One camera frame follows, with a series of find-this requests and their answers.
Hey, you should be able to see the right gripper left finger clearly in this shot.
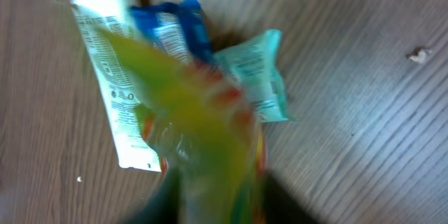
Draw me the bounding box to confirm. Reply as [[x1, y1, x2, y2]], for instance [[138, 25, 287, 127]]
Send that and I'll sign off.
[[122, 169, 181, 224]]

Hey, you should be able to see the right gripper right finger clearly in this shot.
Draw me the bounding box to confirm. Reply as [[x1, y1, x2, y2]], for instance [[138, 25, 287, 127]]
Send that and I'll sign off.
[[262, 173, 319, 224]]

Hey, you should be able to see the green snack bag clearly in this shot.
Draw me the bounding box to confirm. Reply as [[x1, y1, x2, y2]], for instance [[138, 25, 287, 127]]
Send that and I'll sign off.
[[99, 29, 265, 223]]

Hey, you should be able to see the white tube gold cap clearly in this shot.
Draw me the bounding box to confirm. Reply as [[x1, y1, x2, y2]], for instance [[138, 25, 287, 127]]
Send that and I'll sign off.
[[70, 0, 161, 172]]

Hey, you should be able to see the light teal tissue pack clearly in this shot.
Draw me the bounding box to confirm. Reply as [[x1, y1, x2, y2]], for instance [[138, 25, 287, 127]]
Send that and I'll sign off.
[[213, 29, 290, 123]]

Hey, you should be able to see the blue snack wrapper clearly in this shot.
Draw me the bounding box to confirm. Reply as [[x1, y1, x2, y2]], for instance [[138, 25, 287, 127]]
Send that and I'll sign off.
[[130, 0, 214, 64]]

